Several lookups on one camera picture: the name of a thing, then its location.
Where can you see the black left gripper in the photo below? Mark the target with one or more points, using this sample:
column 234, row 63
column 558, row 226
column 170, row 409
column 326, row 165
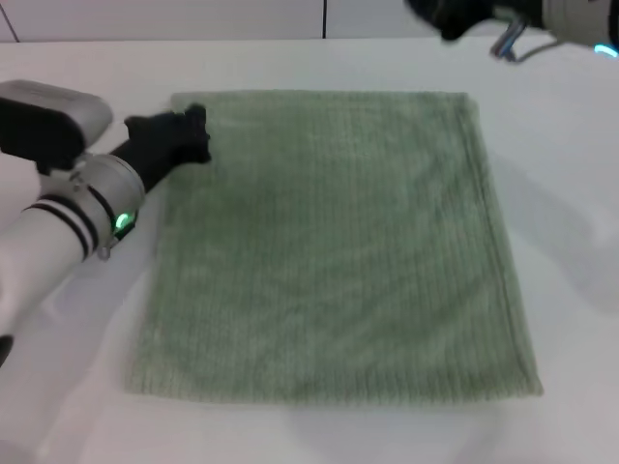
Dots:
column 155, row 145

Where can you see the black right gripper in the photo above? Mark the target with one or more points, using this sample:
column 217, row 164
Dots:
column 450, row 9

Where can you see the green ribbed towel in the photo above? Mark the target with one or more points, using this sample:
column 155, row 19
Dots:
column 329, row 251

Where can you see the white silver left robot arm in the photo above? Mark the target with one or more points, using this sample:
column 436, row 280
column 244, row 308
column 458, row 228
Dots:
column 58, row 227

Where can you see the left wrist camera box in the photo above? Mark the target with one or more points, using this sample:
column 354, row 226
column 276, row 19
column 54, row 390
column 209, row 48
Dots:
column 38, row 130

